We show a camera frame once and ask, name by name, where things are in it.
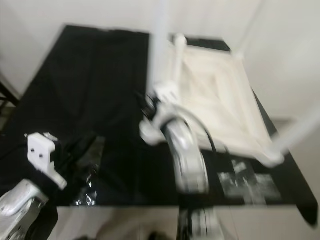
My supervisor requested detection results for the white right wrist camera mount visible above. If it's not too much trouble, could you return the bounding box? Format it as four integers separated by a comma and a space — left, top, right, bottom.
152, 82, 183, 128

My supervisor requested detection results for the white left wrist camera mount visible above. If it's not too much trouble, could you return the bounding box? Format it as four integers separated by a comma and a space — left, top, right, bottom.
26, 132, 68, 191

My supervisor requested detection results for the black tablecloth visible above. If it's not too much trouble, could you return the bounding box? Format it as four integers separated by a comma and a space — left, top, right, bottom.
0, 25, 320, 228

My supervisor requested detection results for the black stool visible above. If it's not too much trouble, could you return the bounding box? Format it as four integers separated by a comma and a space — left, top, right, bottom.
0, 80, 18, 113

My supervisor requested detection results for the white plastic children table top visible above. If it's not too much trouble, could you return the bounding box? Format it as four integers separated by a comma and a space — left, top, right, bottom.
139, 35, 286, 168

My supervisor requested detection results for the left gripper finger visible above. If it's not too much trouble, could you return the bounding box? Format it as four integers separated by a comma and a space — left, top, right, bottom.
70, 134, 98, 158

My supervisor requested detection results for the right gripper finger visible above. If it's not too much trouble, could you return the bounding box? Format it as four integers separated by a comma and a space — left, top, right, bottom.
134, 94, 151, 117

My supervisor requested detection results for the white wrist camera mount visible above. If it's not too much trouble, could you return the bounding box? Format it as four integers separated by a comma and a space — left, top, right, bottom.
26, 132, 68, 191
152, 82, 183, 128

